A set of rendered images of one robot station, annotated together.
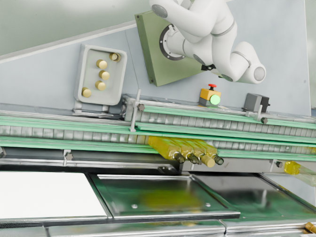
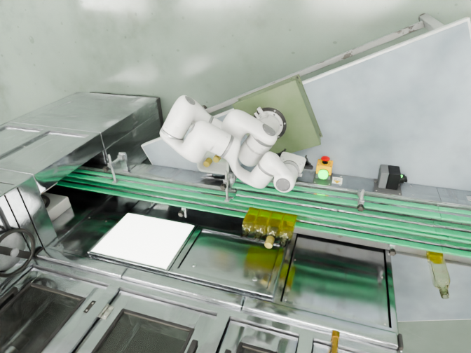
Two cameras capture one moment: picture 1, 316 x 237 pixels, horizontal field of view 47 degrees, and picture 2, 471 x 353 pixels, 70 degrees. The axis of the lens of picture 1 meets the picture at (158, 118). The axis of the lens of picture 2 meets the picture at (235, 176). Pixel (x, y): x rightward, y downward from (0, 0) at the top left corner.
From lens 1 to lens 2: 1.16 m
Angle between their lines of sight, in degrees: 46
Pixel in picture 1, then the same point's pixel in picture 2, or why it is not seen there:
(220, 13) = (205, 145)
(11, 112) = (155, 177)
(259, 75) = (282, 186)
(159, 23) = (249, 110)
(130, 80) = not seen: hidden behind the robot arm
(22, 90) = (171, 157)
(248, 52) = (265, 166)
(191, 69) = (290, 147)
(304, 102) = not seen: outside the picture
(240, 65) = (257, 177)
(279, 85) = (432, 156)
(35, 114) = (169, 179)
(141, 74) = not seen: hidden behind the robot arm
